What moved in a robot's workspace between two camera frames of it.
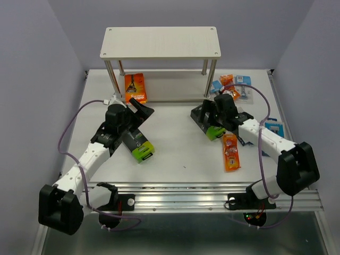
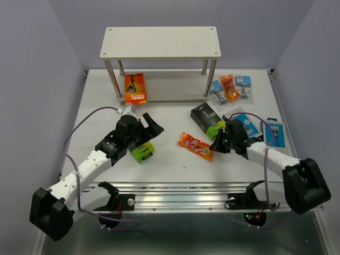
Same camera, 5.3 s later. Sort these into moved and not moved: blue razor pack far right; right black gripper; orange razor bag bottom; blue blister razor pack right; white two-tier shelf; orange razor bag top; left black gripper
Moved: orange razor bag bottom; left black gripper; right black gripper
Not moved: white two-tier shelf; orange razor bag top; blue blister razor pack right; blue razor pack far right
